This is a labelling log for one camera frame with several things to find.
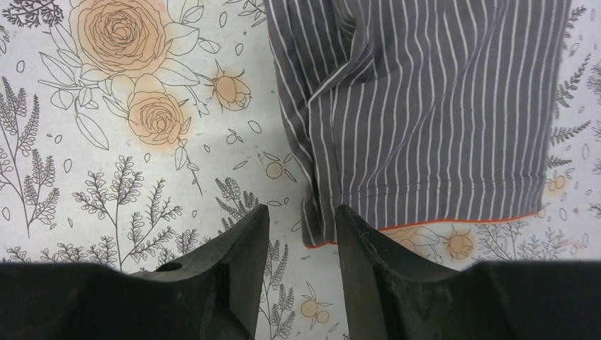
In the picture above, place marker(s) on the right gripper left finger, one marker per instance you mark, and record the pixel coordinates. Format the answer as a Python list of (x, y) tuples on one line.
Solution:
[(212, 292)]

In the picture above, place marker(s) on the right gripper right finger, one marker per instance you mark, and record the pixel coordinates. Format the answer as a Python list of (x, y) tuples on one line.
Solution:
[(377, 274)]

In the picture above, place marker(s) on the grey striped underwear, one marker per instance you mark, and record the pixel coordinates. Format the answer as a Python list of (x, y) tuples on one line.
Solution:
[(417, 111)]

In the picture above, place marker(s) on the floral tablecloth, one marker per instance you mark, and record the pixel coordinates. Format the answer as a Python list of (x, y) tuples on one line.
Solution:
[(134, 132)]

